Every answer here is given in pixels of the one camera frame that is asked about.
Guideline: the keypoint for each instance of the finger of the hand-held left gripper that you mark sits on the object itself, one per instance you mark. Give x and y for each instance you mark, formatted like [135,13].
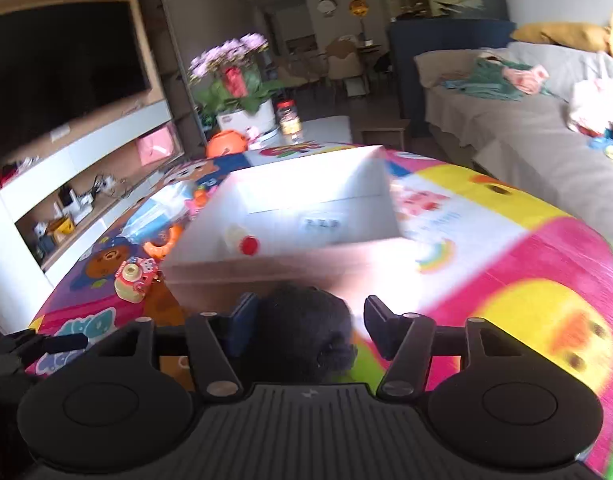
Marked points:
[66,343]

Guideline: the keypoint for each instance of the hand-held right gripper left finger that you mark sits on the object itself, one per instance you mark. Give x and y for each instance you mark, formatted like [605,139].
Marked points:
[244,325]

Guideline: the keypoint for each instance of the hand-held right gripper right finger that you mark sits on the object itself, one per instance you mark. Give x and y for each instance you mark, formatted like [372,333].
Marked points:
[381,327]

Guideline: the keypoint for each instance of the black knit hat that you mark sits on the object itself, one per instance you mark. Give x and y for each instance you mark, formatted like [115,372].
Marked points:
[299,332]

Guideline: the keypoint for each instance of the pale pink cardboard box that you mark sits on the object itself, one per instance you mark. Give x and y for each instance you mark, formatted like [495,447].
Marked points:
[286,272]

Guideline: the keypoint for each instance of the small bottle with red cap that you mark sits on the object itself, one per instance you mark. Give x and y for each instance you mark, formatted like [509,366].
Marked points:
[244,242]

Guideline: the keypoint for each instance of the small yellow box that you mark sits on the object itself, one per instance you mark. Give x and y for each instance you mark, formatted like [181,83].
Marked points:
[61,231]

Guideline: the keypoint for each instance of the small red orange toy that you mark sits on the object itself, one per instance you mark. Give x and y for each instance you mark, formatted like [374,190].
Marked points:
[201,200]

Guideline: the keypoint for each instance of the blue plastic bag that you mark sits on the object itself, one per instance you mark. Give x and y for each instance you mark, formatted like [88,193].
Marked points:
[156,207]

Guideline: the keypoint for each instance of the colourful cartoon play mat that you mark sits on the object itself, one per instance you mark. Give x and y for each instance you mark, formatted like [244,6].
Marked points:
[511,240]

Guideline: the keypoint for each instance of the orange pumpkin bucket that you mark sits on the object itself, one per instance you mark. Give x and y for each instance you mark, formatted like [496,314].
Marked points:
[226,144]

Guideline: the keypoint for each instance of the small wooden stool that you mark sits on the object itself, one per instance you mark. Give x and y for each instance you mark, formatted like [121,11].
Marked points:
[384,132]

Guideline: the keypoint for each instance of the wooden white television cabinet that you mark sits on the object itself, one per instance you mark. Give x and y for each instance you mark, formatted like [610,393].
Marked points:
[101,150]

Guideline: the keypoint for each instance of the pink paper bag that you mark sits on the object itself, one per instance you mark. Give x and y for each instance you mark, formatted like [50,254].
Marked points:
[155,147]

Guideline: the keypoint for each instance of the clear jar with red lid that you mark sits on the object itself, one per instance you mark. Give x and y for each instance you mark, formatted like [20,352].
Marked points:
[290,122]

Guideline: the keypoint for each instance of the pink flowering potted plant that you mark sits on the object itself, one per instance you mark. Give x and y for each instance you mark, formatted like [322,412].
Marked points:
[236,90]

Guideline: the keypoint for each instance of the grey sofa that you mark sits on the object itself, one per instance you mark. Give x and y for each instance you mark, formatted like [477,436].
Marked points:
[516,135]

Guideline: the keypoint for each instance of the dark blue partition cabinet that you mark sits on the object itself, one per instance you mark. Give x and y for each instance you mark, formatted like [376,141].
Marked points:
[411,70]

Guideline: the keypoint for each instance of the beige dining chair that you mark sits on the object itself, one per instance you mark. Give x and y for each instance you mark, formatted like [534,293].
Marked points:
[346,65]

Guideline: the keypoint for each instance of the green clothes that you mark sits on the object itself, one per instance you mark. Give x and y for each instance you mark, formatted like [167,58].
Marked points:
[486,82]

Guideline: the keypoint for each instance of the black television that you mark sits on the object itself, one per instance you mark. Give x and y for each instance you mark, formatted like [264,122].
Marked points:
[61,75]

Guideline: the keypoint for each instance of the small blue toy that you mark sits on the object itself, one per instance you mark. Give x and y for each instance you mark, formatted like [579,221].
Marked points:
[606,142]

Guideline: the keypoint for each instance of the white pink cloth bundle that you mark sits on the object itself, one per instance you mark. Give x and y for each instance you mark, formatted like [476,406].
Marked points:
[593,105]

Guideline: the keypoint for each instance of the yellow hanging ornament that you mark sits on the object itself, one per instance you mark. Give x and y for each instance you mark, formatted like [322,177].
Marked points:
[359,7]

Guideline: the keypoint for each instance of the white hanging ornament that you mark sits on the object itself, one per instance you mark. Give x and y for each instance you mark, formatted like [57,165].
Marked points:
[326,4]

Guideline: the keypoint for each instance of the glass fish tank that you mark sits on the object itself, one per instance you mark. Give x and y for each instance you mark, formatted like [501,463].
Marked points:
[436,0]

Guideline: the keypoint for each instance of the yellow pillow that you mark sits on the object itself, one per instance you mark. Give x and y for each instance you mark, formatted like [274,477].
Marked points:
[561,36]

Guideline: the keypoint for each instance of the yellow pink toy camera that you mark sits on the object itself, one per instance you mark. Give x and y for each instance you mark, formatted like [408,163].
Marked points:
[134,280]

